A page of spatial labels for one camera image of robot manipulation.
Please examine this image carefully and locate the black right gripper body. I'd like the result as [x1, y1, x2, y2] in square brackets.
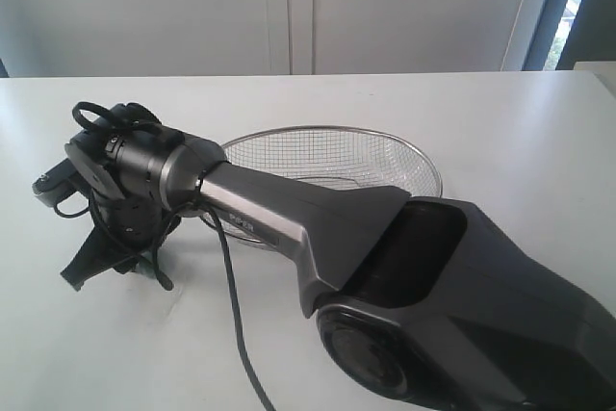
[89, 189, 168, 281]

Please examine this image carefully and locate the teal handled peeler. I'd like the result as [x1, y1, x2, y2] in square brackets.
[133, 259, 157, 280]

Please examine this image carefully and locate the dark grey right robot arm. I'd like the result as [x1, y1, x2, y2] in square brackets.
[65, 101, 615, 410]

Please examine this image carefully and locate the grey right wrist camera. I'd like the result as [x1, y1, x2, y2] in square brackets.
[32, 159, 85, 208]

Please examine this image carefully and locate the oval metal wire basket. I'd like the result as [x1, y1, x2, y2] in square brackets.
[200, 124, 443, 251]

